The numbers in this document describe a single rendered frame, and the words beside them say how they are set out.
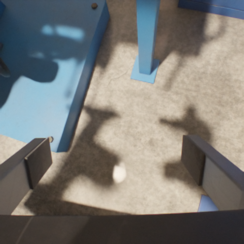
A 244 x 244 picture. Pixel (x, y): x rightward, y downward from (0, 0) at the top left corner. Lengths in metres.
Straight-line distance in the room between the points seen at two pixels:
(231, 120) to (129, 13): 0.83
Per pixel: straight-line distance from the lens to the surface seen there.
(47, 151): 0.17
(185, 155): 0.16
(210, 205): 0.99
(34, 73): 1.03
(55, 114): 0.90
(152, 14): 0.60
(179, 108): 0.95
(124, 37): 1.10
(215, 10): 1.23
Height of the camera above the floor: 0.91
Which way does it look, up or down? 80 degrees down
